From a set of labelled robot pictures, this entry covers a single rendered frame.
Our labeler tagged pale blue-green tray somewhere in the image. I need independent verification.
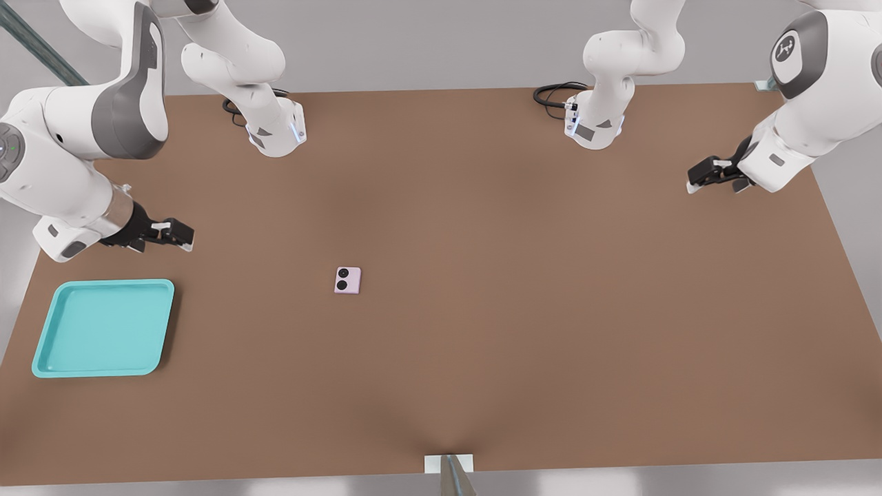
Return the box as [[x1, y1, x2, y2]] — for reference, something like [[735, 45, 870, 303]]
[[32, 279, 176, 378]]

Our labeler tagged black cable loop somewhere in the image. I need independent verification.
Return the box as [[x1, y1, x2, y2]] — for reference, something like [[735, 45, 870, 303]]
[[533, 81, 591, 122], [221, 87, 291, 129]]

